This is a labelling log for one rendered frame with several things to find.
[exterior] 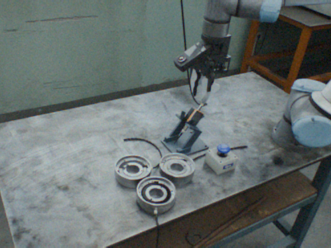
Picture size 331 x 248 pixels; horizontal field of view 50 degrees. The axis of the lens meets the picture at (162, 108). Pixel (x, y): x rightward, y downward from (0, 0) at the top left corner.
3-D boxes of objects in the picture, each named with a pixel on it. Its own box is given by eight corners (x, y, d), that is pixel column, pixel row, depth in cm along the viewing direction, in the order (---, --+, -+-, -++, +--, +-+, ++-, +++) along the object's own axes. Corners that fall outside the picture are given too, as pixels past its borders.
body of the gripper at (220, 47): (227, 75, 106) (236, 37, 100) (205, 80, 102) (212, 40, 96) (211, 64, 112) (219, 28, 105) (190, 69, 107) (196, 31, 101)
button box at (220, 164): (217, 175, 107) (220, 163, 104) (203, 161, 112) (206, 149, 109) (238, 168, 111) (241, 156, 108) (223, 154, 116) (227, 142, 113)
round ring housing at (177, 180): (180, 192, 99) (182, 182, 97) (151, 175, 104) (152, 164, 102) (199, 174, 107) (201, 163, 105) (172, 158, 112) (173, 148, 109)
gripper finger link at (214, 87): (221, 103, 109) (223, 74, 105) (206, 107, 106) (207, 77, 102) (214, 99, 111) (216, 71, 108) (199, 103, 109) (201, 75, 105)
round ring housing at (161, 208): (136, 186, 100) (138, 174, 98) (174, 187, 101) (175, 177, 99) (134, 215, 91) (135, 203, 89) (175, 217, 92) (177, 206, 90)
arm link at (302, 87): (316, 111, 126) (330, 77, 118) (322, 132, 114) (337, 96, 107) (282, 104, 127) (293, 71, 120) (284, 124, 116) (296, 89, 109)
